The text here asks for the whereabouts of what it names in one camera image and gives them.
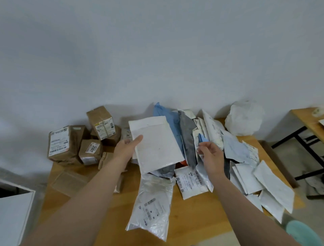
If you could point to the person's right hand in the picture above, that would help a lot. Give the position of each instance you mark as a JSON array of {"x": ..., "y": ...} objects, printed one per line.
[{"x": 214, "y": 159}]

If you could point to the person's left hand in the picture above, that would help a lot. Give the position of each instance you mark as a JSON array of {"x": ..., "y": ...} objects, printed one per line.
[{"x": 125, "y": 150}]

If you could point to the smooth light blue mailer package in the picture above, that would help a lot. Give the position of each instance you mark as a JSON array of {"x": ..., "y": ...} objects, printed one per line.
[{"x": 202, "y": 139}]

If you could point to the white bubble mailer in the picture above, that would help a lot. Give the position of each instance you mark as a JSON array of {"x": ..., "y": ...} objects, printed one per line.
[{"x": 157, "y": 144}]

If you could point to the tall brown box double label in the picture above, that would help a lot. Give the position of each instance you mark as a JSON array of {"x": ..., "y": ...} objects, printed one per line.
[{"x": 98, "y": 116}]

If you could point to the large white plastic bag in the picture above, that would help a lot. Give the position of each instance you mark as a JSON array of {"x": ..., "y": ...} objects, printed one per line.
[{"x": 243, "y": 119}]

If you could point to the pile of white mailers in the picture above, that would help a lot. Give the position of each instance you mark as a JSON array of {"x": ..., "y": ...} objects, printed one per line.
[{"x": 152, "y": 202}]

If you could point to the stack of cardboard boxes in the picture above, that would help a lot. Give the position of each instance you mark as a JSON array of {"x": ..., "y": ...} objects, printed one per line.
[{"x": 60, "y": 144}]

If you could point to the person's left forearm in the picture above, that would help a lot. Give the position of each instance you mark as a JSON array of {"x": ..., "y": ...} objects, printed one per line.
[{"x": 81, "y": 207}]

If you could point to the person's right forearm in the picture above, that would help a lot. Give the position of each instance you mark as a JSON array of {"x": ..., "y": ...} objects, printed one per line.
[{"x": 248, "y": 215}]

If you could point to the wooden table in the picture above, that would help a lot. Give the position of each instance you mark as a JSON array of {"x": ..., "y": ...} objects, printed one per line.
[{"x": 197, "y": 215}]

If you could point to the wooden desk with black legs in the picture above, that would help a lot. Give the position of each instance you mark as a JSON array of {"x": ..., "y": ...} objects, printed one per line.
[{"x": 303, "y": 116}]

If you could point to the small pale desk item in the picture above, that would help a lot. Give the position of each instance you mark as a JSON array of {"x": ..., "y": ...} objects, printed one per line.
[{"x": 317, "y": 111}]

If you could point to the teal round stool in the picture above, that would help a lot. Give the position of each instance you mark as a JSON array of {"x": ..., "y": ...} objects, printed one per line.
[{"x": 303, "y": 235}]

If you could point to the white metal shelf rack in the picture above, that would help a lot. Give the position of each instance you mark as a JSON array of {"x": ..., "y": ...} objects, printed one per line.
[{"x": 12, "y": 215}]

